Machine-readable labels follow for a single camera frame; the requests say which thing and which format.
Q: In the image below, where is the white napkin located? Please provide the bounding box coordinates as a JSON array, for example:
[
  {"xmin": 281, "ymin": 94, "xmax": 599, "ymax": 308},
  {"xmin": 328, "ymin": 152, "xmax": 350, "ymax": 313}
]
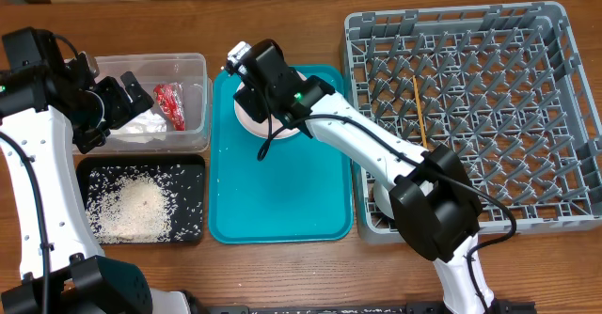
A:
[{"xmin": 110, "ymin": 110, "xmax": 166, "ymax": 143}]

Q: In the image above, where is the red snack wrapper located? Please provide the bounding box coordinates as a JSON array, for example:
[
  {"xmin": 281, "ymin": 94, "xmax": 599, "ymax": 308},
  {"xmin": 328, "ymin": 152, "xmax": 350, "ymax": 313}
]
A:
[{"xmin": 153, "ymin": 82, "xmax": 186, "ymax": 131}]

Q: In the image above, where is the white rice heap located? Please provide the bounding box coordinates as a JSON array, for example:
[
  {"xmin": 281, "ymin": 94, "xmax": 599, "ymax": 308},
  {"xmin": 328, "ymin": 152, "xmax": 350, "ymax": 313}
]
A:
[{"xmin": 84, "ymin": 163, "xmax": 204, "ymax": 243}]

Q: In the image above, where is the wooden chopstick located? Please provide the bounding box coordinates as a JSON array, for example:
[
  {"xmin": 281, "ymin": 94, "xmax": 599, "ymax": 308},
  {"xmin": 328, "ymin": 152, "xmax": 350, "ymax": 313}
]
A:
[{"xmin": 412, "ymin": 75, "xmax": 428, "ymax": 149}]

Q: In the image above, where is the grey bowl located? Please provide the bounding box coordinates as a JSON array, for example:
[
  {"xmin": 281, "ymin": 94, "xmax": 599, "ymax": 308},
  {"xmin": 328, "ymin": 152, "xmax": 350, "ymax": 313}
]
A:
[{"xmin": 372, "ymin": 181, "xmax": 394, "ymax": 219}]

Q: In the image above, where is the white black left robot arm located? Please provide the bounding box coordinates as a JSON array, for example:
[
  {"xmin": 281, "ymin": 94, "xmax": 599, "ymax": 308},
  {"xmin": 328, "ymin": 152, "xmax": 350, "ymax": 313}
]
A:
[{"xmin": 1, "ymin": 27, "xmax": 203, "ymax": 313}]

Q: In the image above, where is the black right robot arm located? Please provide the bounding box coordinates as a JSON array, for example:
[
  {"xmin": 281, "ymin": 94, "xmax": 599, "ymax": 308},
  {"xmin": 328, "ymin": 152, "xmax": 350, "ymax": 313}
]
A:
[{"xmin": 223, "ymin": 39, "xmax": 494, "ymax": 313}]

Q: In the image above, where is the clear plastic waste bin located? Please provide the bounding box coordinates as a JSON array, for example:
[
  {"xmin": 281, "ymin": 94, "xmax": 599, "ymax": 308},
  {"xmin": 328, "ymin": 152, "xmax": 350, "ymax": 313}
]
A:
[{"xmin": 89, "ymin": 53, "xmax": 213, "ymax": 155}]

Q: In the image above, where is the black flat tray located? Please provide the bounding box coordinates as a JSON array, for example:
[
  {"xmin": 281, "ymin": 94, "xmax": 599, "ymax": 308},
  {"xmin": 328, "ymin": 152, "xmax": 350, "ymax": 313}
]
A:
[{"xmin": 74, "ymin": 153, "xmax": 207, "ymax": 247}]

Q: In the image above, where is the teal plastic serving tray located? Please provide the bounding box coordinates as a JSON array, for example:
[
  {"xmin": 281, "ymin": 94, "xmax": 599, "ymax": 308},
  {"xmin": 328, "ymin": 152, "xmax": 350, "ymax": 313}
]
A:
[{"xmin": 208, "ymin": 71, "xmax": 354, "ymax": 244}]

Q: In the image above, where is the grey plastic dish rack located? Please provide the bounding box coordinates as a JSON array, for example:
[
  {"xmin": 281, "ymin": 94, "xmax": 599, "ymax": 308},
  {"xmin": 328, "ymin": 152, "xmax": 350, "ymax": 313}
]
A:
[{"xmin": 342, "ymin": 1, "xmax": 601, "ymax": 234}]

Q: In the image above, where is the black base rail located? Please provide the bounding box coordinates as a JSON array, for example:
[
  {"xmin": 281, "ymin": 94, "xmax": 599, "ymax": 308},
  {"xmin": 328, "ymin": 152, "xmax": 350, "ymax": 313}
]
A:
[{"xmin": 208, "ymin": 300, "xmax": 537, "ymax": 314}]

